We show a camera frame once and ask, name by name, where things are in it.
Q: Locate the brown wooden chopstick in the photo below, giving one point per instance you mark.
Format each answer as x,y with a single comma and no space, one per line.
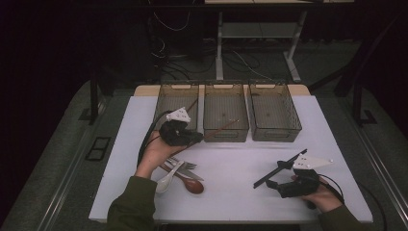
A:
192,106
221,129

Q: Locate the smoky transparent plastic basket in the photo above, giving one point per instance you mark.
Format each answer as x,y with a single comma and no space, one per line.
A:
274,114
166,106
226,109

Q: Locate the white-legged desk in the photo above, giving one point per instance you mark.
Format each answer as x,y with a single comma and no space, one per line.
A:
219,48

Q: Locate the black chopstick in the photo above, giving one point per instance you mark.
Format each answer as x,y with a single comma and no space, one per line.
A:
272,173
265,179

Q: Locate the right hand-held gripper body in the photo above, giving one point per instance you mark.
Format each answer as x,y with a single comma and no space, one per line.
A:
303,186

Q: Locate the metal floor rail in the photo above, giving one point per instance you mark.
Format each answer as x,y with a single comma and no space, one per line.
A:
56,208
385,174

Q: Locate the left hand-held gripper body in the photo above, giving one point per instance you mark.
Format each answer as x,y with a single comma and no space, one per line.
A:
174,133

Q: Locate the person's right hand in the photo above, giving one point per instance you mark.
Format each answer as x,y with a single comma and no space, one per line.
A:
325,200

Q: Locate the black floor outlet frame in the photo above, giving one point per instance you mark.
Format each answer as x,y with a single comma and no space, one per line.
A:
97,149

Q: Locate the person's left hand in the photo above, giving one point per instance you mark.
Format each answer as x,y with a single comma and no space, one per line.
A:
154,157

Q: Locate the white ceramic spoon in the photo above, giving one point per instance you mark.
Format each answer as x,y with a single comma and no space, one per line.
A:
163,186

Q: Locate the metal forks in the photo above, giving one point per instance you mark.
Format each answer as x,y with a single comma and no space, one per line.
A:
192,174

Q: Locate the white table mat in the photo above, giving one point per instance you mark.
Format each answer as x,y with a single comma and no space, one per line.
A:
250,199

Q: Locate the black metal stand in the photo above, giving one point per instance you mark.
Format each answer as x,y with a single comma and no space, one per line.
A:
93,96
357,102

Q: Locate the brown wooden spoon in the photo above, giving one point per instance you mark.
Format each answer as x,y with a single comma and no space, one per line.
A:
194,186

